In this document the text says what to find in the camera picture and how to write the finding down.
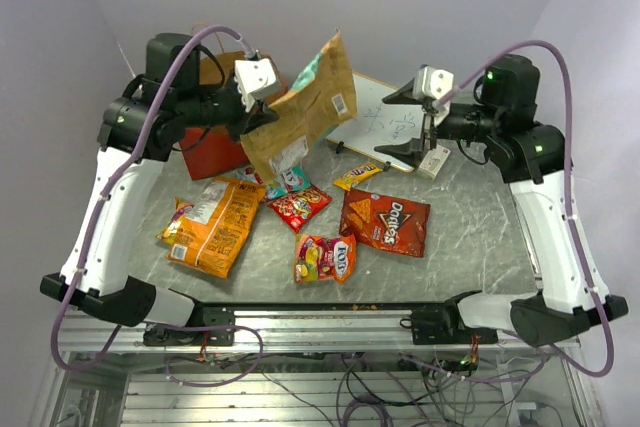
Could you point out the small white green box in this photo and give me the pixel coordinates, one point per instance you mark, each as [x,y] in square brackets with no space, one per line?
[433,162]

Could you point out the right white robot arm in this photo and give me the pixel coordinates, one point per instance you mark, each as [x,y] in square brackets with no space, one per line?
[535,163]

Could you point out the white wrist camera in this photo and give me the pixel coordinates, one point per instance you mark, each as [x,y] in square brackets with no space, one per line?
[434,89]
[256,80]

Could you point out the red brown paper bag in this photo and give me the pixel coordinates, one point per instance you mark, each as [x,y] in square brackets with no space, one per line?
[216,153]

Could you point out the teal Fox's candy bag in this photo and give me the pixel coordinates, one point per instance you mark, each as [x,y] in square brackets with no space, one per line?
[291,180]

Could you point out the brown kraft chip bag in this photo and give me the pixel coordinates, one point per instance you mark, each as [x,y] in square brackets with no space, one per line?
[321,98]

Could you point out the red Doritos chip bag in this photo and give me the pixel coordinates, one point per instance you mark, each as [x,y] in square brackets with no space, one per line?
[387,223]

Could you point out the orange Fox's fruits bag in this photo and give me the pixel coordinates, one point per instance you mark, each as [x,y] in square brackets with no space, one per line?
[321,258]

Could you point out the aluminium rail frame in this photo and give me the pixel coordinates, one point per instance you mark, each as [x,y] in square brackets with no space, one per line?
[307,365]

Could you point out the red snack packet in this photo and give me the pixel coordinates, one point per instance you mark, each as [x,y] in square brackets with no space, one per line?
[296,209]

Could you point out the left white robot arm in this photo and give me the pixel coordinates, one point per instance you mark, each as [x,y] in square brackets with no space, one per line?
[136,137]

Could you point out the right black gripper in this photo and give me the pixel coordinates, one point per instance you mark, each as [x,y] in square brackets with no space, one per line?
[412,150]

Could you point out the small whiteboard with writing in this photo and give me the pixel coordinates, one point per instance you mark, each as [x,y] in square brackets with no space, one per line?
[378,124]

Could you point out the yellow M&M's packet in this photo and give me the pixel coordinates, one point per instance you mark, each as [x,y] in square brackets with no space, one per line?
[357,175]

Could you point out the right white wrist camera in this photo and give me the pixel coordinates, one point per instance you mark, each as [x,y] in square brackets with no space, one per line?
[434,89]

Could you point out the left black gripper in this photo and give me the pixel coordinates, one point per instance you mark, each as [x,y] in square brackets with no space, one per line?
[262,115]

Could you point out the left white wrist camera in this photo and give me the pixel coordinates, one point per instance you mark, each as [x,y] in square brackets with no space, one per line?
[256,80]

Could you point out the orange kettle chip bag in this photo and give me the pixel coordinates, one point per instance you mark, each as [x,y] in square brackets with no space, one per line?
[210,236]

